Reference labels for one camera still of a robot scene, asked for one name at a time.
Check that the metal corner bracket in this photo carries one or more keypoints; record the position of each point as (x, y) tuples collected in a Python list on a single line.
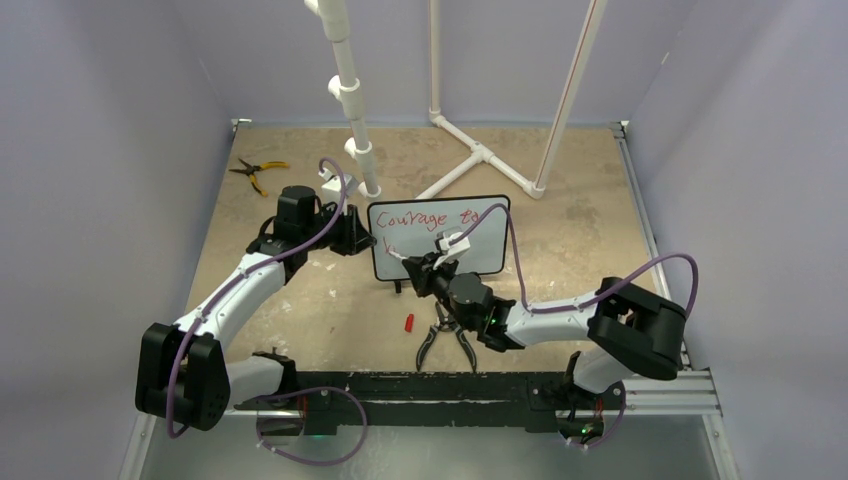
[(238, 123)]

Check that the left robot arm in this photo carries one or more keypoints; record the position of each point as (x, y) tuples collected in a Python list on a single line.
[(183, 376)]

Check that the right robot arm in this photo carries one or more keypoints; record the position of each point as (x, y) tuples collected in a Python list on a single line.
[(635, 331)]

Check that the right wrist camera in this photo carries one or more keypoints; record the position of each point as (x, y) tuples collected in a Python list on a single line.
[(451, 246)]

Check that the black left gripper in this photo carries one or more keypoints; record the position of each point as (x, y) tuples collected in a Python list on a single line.
[(354, 237)]

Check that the aluminium frame extrusion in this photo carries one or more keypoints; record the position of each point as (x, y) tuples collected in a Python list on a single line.
[(692, 393)]

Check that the black framed whiteboard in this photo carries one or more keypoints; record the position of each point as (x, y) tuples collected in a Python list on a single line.
[(410, 227)]

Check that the black grey wire stripper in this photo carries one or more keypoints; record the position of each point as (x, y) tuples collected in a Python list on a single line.
[(445, 345)]

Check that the white PVC pipe frame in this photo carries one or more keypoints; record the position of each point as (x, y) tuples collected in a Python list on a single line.
[(345, 87)]

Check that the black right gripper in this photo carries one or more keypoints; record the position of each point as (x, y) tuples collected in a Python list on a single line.
[(423, 273)]

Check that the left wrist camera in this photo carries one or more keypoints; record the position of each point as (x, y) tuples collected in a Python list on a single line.
[(335, 187)]

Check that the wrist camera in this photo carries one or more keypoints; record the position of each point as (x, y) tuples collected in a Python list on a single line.
[(451, 246), (335, 187)]

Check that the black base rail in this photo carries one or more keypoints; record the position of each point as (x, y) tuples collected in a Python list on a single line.
[(537, 402)]

